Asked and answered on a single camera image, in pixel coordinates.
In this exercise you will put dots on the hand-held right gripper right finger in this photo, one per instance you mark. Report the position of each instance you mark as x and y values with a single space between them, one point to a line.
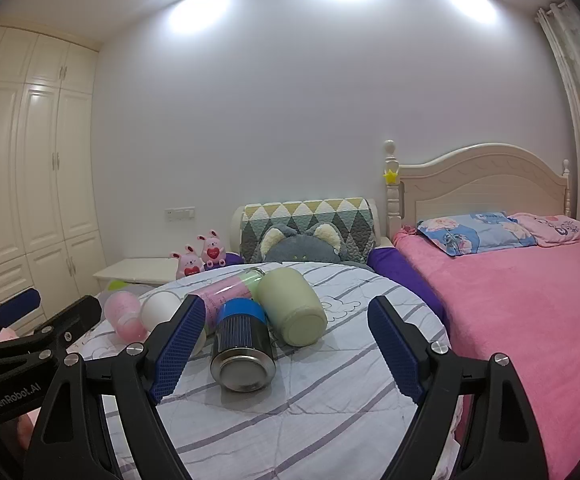
394 350

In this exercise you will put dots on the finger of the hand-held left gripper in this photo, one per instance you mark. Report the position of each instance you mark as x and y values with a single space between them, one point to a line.
17 307
77 312

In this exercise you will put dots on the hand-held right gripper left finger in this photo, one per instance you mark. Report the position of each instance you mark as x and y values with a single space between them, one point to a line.
177 347

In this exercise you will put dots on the steel cup with blue band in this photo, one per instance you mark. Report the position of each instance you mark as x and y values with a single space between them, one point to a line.
242 340

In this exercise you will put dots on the cream cup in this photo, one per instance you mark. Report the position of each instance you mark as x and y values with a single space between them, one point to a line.
290 305

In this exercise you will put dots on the white round bottle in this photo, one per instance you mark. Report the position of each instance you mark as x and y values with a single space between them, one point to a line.
160 310

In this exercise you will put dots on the pink translucent bottle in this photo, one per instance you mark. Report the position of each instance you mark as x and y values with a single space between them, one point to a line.
122 312

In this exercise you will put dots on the small green object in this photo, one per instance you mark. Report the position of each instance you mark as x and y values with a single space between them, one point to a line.
116 286

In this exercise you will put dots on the white nightstand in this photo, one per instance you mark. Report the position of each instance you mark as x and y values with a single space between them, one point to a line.
135 269

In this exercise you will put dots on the pink bottle with green cap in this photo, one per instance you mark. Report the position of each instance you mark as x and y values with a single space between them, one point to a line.
225 292

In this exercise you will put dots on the purple sheet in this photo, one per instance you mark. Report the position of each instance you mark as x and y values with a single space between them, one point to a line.
399 275

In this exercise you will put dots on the grey striped bed sheet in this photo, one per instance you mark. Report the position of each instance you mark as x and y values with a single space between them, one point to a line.
320 385

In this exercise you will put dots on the pink bunny toy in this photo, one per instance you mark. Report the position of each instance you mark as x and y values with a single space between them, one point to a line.
189 264
213 251

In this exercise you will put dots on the pink blanket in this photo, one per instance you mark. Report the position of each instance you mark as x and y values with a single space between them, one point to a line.
519 310

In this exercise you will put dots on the blue floral pillow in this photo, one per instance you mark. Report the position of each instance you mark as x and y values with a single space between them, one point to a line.
474 235

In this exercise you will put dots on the grey cat plush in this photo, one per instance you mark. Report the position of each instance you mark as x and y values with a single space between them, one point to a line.
295 251

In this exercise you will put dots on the cream wardrobe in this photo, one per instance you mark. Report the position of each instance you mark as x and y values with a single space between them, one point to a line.
35 160

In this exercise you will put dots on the triangle pattern quilted cover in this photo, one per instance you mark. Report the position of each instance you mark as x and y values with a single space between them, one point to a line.
300 215

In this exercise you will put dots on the yellow star ornament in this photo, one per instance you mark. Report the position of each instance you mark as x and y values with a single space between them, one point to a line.
391 176

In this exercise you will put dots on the cream wooden headboard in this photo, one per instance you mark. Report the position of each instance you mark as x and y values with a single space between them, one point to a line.
479 180

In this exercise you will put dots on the pink pillow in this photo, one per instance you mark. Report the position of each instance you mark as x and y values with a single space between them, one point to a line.
559 227

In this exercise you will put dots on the pale curtain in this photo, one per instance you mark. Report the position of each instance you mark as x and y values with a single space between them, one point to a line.
574 85

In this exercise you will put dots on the wall switch panel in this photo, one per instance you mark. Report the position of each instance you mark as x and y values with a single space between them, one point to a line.
180 213

